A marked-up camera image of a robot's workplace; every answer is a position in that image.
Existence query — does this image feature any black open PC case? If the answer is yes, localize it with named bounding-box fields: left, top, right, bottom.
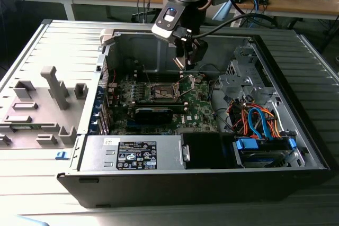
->
left=57, top=28, right=332, bottom=210

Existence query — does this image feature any blue plastic clip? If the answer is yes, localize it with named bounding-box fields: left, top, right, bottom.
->
left=55, top=150, right=69, bottom=161

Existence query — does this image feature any green motherboard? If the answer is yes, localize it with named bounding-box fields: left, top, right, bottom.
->
left=107, top=70, right=221, bottom=135

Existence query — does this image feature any metal socket cover frame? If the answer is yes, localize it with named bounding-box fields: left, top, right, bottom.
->
left=175, top=74, right=200, bottom=97

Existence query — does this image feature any CPU socket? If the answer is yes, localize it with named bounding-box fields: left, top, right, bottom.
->
left=149, top=82, right=183, bottom=102

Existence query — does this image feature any silver CPU with green edge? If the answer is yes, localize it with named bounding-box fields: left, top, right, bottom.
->
left=172, top=55, right=187, bottom=70

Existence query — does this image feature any grey plastic parts rack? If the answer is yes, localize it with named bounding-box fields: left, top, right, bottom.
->
left=0, top=66, right=90, bottom=150

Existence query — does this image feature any white power strip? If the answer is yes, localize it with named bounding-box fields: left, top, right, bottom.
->
left=229, top=14, right=244, bottom=28

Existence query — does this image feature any pale blue object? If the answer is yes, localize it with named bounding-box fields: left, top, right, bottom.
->
left=15, top=214, right=50, bottom=226

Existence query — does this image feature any black camera cable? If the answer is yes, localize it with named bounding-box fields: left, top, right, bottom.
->
left=185, top=13, right=278, bottom=40

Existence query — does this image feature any grey power supply unit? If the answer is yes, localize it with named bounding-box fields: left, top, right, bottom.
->
left=76, top=134, right=192, bottom=173

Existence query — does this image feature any hard disk in blue carrier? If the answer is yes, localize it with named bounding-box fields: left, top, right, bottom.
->
left=232, top=136, right=298, bottom=169

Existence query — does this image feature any orange wire bundle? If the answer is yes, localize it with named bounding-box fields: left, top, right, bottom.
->
left=227, top=101, right=282, bottom=139

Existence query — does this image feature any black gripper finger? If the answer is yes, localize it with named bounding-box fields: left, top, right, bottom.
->
left=184, top=38, right=209, bottom=68
left=174, top=40, right=188, bottom=58

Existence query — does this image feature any blue flat wire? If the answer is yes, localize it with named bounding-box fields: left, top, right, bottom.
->
left=247, top=105, right=274, bottom=142

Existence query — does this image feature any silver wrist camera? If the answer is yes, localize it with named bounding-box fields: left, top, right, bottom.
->
left=150, top=5, right=186, bottom=43

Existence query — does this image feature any silver metal drive cage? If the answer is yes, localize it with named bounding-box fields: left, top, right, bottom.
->
left=217, top=45, right=279, bottom=105

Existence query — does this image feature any black graphics card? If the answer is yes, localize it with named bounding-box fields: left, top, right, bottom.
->
left=133, top=106, right=175, bottom=126

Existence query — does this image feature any expansion slot bracket panel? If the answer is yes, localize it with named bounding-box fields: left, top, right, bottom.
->
left=90, top=56, right=112, bottom=135

